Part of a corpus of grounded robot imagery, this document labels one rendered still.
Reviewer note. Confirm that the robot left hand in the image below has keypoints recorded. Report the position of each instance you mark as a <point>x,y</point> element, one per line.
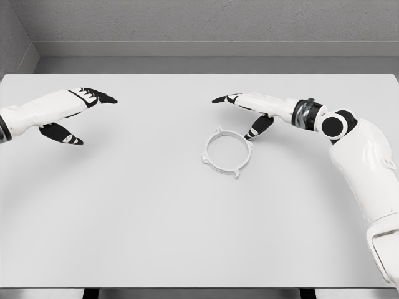
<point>62,104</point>

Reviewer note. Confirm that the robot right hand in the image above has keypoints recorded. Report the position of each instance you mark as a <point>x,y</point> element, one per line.
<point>260,104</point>

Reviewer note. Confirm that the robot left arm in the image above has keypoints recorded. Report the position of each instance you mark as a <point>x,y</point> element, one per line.
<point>17,120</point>

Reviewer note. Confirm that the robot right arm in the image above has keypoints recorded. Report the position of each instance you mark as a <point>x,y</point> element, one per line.
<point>361,155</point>

